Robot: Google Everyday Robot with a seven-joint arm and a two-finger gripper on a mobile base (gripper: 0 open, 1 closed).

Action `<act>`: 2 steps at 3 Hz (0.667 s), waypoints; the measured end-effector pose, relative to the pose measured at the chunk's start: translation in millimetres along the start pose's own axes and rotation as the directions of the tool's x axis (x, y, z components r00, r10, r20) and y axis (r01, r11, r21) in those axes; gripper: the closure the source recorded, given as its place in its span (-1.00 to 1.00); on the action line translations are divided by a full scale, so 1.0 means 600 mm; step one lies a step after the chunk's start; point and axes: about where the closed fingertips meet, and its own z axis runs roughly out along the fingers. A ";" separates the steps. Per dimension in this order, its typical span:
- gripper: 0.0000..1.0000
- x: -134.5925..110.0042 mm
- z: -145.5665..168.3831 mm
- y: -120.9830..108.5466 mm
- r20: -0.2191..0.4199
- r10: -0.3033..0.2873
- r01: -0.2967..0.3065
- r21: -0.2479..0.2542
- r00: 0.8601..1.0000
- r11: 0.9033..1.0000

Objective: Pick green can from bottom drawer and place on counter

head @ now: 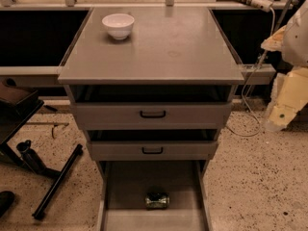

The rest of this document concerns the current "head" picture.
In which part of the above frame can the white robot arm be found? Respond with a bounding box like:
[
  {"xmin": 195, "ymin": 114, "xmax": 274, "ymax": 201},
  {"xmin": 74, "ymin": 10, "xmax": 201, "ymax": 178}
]
[{"xmin": 261, "ymin": 0, "xmax": 308, "ymax": 132}]

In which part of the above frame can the grey drawer cabinet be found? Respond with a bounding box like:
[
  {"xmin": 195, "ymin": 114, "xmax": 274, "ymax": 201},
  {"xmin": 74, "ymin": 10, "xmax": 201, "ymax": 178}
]
[{"xmin": 57, "ymin": 6, "xmax": 245, "ymax": 231}]

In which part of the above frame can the top grey drawer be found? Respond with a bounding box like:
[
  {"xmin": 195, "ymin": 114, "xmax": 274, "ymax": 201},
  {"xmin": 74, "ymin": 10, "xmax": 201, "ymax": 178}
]
[{"xmin": 70, "ymin": 85, "xmax": 231, "ymax": 130}]

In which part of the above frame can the grey drawer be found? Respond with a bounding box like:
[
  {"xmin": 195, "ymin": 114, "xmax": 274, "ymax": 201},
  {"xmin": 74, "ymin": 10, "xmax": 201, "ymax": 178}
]
[
  {"xmin": 95, "ymin": 161, "xmax": 213, "ymax": 231},
  {"xmin": 88, "ymin": 129, "xmax": 218, "ymax": 161},
  {"xmin": 70, "ymin": 85, "xmax": 231, "ymax": 130}
]

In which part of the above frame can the middle grey drawer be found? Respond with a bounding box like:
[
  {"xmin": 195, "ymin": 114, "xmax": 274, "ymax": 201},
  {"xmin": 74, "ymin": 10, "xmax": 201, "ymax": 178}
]
[{"xmin": 88, "ymin": 129, "xmax": 218, "ymax": 161}]

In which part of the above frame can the bottom grey drawer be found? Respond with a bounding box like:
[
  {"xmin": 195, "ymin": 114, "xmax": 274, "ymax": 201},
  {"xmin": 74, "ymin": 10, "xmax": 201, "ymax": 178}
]
[{"xmin": 95, "ymin": 161, "xmax": 213, "ymax": 231}]

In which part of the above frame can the white ceramic bowl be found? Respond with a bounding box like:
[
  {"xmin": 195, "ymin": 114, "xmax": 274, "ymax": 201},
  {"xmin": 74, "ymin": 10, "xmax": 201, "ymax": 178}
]
[{"xmin": 102, "ymin": 13, "xmax": 135, "ymax": 39}]

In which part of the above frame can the black table stand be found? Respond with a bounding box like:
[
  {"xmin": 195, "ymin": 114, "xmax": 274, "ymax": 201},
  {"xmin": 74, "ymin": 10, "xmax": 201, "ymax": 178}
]
[{"xmin": 0, "ymin": 79, "xmax": 83, "ymax": 220}]

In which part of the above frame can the grey workbench frame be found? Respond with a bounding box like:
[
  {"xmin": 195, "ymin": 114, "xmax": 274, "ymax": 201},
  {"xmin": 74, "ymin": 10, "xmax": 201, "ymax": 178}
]
[{"xmin": 0, "ymin": 0, "xmax": 302, "ymax": 89}]

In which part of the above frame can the white cable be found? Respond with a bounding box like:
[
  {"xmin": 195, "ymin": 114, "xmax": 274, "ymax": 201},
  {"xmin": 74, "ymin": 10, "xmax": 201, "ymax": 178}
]
[{"xmin": 225, "ymin": 7, "xmax": 277, "ymax": 138}]

